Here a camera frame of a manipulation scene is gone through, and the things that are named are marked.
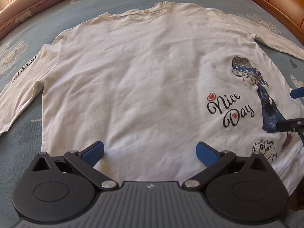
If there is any blue floral bed sheet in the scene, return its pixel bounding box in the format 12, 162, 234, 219
0, 0, 304, 223

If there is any white long-sleeve printed shirt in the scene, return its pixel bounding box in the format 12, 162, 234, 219
0, 0, 304, 195

